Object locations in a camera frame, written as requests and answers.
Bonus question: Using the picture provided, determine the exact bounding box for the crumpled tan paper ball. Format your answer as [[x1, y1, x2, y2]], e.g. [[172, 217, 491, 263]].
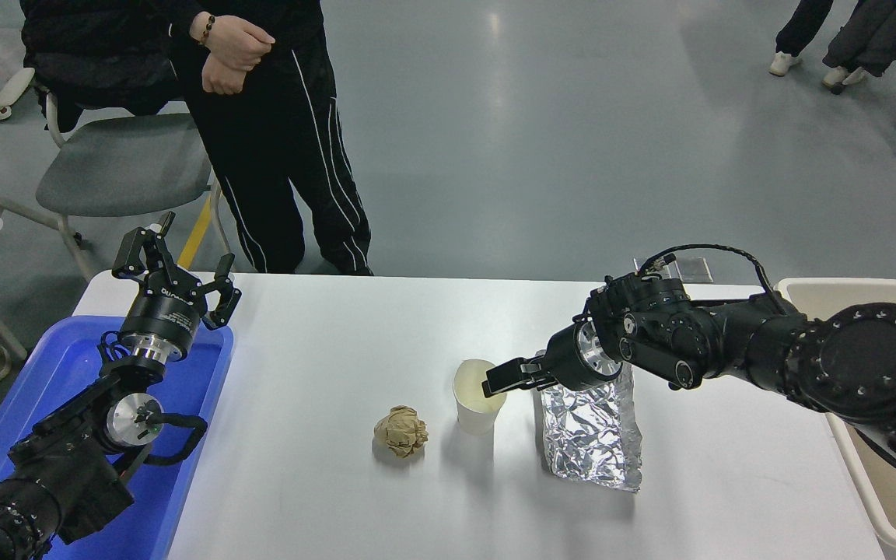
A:
[[373, 405, 429, 458]]

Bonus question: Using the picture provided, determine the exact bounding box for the person's left hand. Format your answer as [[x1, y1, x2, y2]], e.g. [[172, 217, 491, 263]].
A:
[[201, 54, 250, 96]]

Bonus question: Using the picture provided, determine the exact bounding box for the metal floor plate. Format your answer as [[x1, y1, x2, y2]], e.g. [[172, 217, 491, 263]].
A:
[[675, 257, 714, 284]]

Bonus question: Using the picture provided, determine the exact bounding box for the person's right hand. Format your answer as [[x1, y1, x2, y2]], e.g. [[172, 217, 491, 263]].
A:
[[211, 14, 276, 72]]

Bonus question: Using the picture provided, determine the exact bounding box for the white paper cup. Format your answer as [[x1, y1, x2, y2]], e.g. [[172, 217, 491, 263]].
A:
[[453, 359, 509, 436]]

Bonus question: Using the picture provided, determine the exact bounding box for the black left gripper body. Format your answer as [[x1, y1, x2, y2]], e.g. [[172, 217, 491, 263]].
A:
[[120, 280, 209, 353]]

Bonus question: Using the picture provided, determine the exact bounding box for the silver foil tray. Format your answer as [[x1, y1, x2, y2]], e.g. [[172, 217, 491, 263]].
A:
[[535, 362, 643, 493]]

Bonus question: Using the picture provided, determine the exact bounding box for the large pale bin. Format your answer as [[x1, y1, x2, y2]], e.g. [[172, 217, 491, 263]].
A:
[[773, 278, 896, 553]]

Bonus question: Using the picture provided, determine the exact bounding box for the white shoe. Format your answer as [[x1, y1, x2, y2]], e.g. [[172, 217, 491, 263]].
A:
[[823, 66, 869, 88]]

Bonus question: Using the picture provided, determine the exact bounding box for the black jacket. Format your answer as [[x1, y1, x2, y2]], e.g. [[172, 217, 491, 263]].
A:
[[19, 0, 184, 133]]

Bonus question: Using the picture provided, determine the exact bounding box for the blue plastic tray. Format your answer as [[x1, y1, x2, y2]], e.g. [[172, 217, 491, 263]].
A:
[[0, 314, 236, 560]]

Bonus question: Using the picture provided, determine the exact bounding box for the grey chair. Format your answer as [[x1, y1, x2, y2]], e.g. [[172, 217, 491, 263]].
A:
[[0, 92, 233, 282]]

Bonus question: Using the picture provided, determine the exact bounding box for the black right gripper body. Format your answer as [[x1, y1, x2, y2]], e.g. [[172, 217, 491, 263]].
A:
[[545, 323, 598, 392]]

